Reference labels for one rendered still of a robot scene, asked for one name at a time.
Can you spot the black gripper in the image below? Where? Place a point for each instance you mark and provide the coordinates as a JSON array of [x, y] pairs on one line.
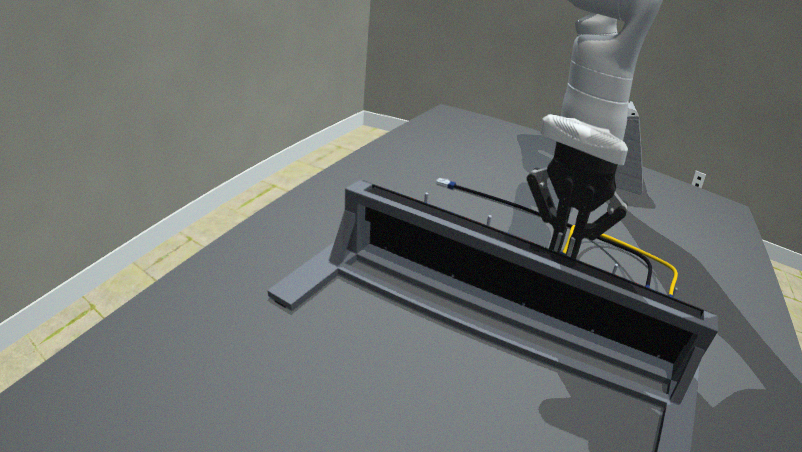
[[572, 173]]

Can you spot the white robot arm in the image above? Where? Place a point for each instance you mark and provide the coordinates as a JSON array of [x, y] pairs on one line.
[[595, 106]]

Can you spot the black cable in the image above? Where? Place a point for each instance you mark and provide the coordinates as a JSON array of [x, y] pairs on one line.
[[568, 225]]

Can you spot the white and blue cable plug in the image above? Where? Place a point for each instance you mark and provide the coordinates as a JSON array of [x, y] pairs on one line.
[[446, 183]]

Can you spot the yellow patch cord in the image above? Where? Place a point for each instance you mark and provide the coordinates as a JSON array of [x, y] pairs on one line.
[[640, 251]]

